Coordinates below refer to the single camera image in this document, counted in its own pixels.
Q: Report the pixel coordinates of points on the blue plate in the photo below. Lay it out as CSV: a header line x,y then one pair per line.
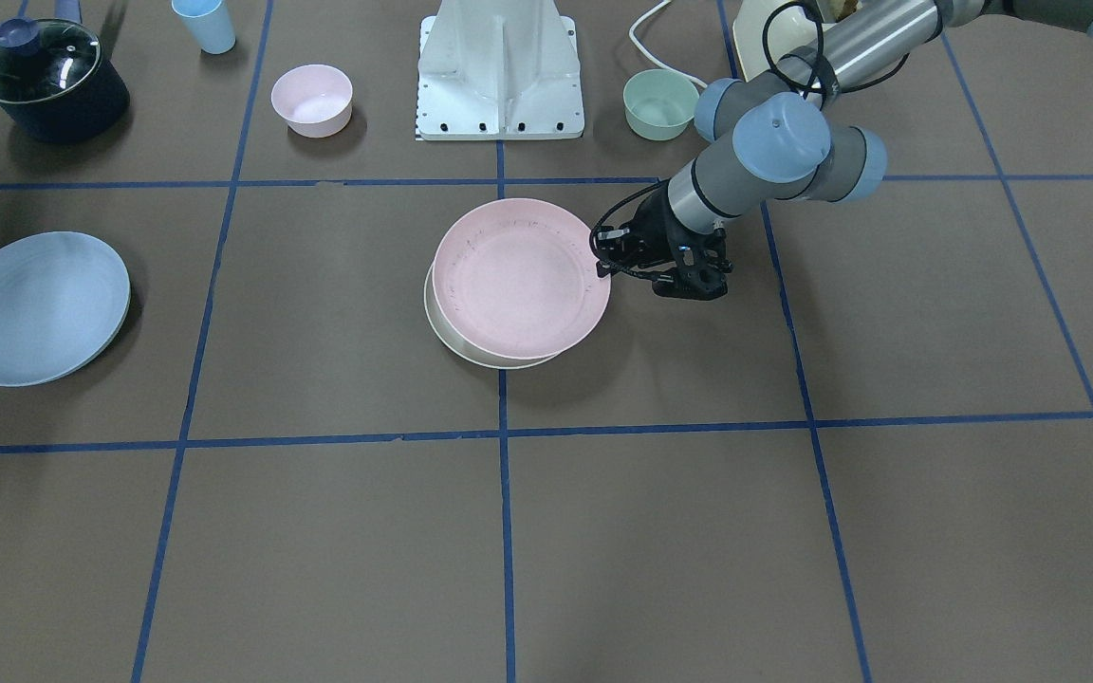
x,y
64,297

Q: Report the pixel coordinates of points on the green bowl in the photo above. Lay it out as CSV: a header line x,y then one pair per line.
x,y
659,104

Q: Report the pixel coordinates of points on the light blue cup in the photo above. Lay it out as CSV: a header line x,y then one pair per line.
x,y
209,22

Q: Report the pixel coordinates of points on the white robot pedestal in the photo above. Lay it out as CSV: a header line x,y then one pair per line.
x,y
499,71

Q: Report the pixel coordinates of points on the pink plate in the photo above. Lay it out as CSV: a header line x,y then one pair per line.
x,y
517,278

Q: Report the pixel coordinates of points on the cream plate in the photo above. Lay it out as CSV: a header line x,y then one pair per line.
x,y
452,339

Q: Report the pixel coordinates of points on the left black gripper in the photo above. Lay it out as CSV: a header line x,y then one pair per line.
x,y
652,232

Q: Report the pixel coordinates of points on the dark blue lidded pot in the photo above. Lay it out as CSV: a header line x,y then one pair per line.
x,y
56,80

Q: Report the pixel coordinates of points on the cream toaster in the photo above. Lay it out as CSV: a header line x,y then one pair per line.
x,y
754,36

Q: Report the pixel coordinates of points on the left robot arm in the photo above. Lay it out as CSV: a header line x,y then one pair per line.
x,y
768,139

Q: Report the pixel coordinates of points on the pink bowl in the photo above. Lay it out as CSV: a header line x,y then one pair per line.
x,y
316,101

